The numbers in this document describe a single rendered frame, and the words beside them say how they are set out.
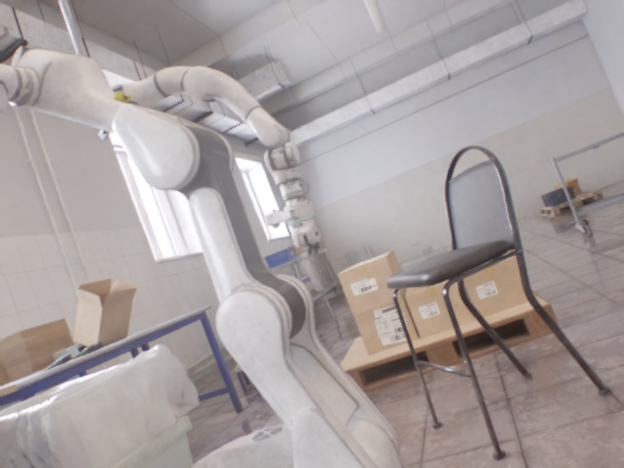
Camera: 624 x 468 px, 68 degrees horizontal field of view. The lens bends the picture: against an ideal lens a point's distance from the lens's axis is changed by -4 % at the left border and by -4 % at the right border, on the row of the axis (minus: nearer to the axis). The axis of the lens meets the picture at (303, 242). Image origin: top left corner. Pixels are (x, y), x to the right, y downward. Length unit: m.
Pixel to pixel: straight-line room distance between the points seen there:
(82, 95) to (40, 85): 0.11
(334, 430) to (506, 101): 10.15
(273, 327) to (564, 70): 10.48
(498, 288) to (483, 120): 8.21
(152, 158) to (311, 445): 0.70
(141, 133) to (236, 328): 0.48
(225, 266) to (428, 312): 1.83
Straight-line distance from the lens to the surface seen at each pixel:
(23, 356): 3.03
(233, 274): 1.07
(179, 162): 1.08
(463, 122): 10.77
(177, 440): 1.66
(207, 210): 1.09
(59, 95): 1.37
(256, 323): 1.01
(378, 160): 10.77
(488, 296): 2.77
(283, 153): 1.30
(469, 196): 1.93
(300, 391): 1.03
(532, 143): 10.81
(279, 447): 1.39
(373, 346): 2.84
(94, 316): 2.82
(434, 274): 1.54
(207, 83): 1.41
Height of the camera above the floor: 0.79
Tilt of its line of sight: 2 degrees up
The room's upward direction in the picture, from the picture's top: 21 degrees counter-clockwise
